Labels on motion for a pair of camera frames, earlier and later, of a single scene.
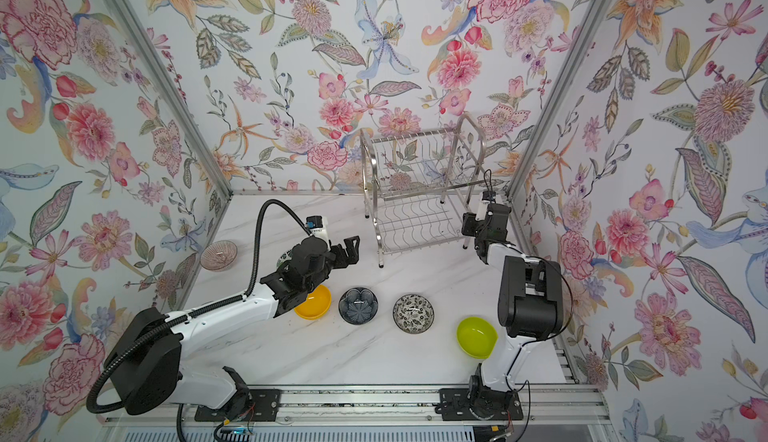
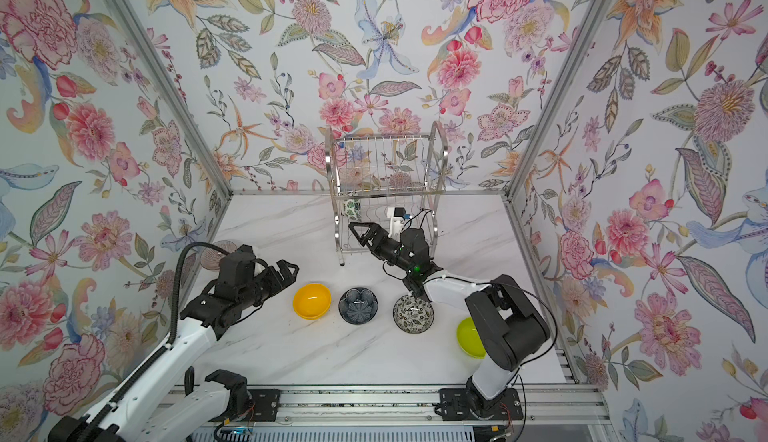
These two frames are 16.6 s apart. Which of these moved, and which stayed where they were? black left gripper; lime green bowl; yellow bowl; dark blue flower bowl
Moved: black left gripper
Stayed: yellow bowl; dark blue flower bowl; lime green bowl
